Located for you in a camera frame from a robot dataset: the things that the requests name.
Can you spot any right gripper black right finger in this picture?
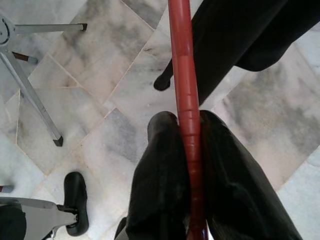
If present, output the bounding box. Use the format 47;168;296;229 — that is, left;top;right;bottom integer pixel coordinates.
199;109;303;240

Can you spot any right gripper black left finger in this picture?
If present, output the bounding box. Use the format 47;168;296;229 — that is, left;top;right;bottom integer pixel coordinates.
126;111;193;240

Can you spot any black shirt with green logo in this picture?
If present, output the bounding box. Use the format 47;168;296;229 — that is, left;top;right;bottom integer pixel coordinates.
153;0;320;106

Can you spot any black right robot foot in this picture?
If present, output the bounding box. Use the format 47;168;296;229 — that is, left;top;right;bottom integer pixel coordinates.
63;171;90;237

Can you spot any silver right robot leg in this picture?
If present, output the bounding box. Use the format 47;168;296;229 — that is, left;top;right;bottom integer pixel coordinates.
0;196;79;240

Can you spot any silver metal clothes rack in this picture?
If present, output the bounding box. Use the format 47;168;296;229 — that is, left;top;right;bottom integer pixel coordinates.
0;14;88;147

